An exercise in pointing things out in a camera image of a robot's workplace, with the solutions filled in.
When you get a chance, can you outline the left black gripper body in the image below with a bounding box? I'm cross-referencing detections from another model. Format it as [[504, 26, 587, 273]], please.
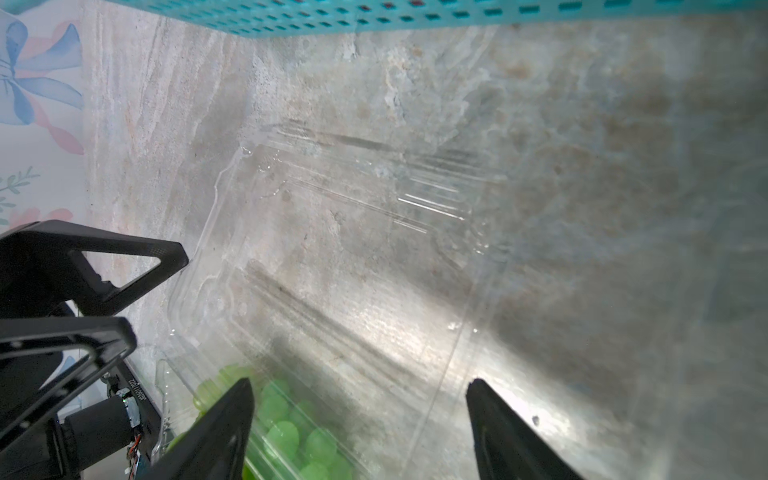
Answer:
[[1, 362, 161, 479]]

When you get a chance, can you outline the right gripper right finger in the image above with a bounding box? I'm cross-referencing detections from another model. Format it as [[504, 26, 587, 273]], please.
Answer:
[[466, 378, 582, 480]]

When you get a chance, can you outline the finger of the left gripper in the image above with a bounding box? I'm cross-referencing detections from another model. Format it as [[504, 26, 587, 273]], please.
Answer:
[[1, 220, 189, 318], [1, 317, 137, 447]]

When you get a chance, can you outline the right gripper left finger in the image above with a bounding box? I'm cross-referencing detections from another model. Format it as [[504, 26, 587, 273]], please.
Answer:
[[146, 378, 255, 479]]

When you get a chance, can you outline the green grape bunch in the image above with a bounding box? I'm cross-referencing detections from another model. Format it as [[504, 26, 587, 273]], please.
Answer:
[[192, 363, 357, 479]]

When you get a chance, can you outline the clear plastic clamshell container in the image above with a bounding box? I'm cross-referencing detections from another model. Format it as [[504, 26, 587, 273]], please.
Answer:
[[157, 123, 506, 479]]

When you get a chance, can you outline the teal plastic basket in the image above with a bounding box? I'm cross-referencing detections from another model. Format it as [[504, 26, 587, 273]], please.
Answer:
[[121, 0, 767, 38]]

